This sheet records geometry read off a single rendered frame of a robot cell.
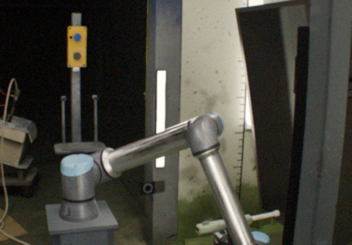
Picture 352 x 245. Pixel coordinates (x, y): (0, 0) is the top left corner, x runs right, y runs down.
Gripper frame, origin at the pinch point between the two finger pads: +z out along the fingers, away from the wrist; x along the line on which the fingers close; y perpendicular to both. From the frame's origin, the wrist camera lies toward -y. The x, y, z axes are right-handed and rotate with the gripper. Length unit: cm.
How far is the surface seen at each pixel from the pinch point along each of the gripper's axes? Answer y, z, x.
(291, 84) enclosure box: -65, 30, 61
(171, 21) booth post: -98, 86, 7
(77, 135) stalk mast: -24, 99, -54
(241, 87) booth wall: -53, 79, 57
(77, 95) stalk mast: -50, 102, -52
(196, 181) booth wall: 10, 72, 22
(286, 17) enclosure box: -104, 35, 58
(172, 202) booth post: 22, 71, 4
